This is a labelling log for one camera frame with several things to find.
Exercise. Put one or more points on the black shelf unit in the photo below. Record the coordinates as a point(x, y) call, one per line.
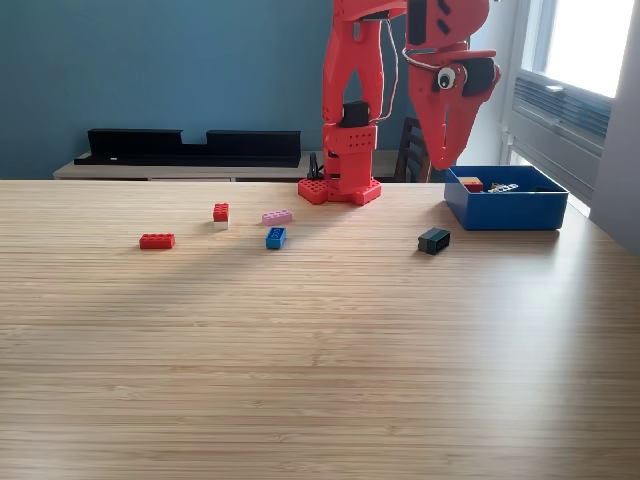
point(150, 150)

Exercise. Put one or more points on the blue plastic bin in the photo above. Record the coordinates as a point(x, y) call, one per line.
point(515, 212)

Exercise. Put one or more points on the dark green brick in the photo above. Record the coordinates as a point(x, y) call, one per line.
point(434, 242)

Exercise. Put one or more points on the white yellow red brick tower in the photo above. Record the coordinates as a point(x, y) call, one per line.
point(472, 186)

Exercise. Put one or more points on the dark wooden chair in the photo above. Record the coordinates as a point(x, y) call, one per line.
point(412, 150)

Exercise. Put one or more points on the pale wooden sideboard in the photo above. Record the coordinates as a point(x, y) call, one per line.
point(150, 174)

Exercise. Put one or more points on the red and white brick stack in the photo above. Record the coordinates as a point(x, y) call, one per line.
point(221, 214)

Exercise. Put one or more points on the pink brick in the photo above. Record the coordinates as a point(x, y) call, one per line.
point(277, 218)

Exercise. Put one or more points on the small blue brick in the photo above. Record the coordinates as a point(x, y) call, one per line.
point(275, 238)

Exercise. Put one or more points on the grey wall heater unit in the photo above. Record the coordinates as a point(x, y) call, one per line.
point(560, 125)

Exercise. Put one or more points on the small yellow toy digger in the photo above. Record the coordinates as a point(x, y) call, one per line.
point(502, 188)

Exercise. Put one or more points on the white window frame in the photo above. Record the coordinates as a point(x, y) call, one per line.
point(542, 50)

